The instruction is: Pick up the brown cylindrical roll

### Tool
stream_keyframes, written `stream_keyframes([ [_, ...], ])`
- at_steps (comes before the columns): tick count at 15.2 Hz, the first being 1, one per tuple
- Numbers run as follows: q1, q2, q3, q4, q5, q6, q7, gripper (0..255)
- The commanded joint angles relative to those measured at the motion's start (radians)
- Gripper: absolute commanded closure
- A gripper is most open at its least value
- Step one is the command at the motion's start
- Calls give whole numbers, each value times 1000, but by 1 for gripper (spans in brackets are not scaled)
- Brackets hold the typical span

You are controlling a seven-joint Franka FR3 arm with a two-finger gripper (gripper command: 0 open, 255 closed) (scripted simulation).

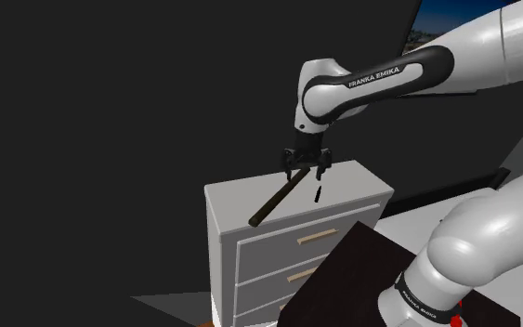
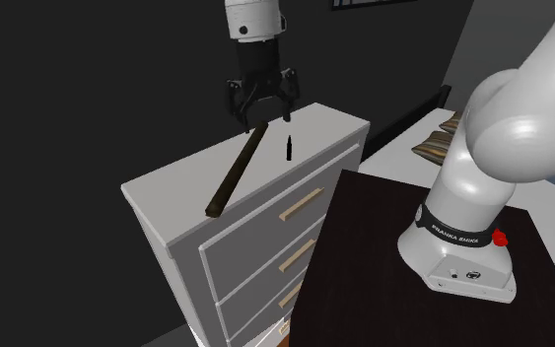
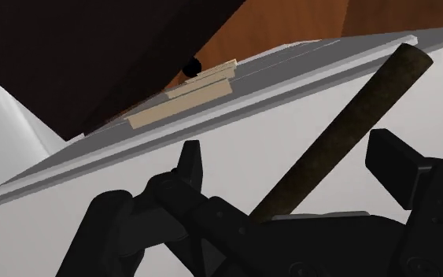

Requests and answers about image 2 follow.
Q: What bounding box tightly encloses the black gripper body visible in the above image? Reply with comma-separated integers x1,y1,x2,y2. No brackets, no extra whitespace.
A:
235,36,284,102

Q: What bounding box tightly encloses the dark framed wall picture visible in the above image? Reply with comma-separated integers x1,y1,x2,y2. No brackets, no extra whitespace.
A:
329,0,419,12

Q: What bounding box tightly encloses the grey chest of drawers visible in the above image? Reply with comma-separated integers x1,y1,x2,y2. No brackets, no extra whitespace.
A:
119,102,372,347

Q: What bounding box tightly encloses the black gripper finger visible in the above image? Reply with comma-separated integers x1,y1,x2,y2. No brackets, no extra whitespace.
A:
226,78,260,134
272,68,302,123

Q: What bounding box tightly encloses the dark robot stand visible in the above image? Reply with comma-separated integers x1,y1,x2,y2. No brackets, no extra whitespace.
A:
288,169,555,347

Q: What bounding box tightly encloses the long dark brown stick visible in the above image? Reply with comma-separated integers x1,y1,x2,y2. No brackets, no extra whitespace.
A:
204,120,270,219

